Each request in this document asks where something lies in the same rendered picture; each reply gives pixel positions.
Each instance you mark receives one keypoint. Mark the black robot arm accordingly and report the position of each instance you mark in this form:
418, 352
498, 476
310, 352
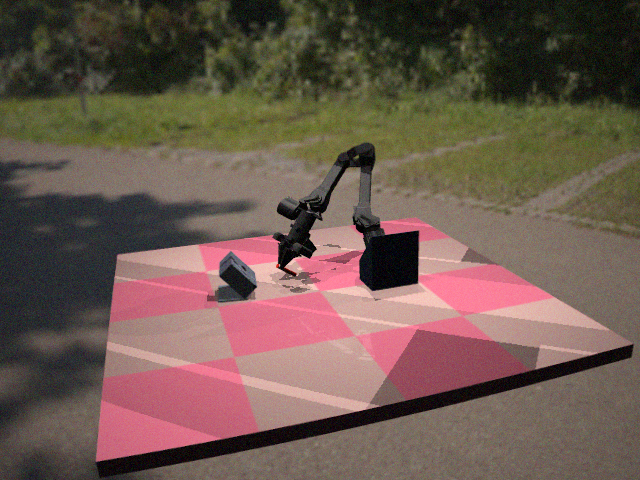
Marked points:
318, 200

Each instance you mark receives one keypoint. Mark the red peg with white band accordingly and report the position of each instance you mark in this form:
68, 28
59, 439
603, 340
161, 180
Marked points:
286, 270

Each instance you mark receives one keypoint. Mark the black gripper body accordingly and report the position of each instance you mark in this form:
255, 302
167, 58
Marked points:
294, 240

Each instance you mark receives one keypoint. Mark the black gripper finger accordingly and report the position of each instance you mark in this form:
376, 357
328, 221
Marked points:
288, 255
280, 252

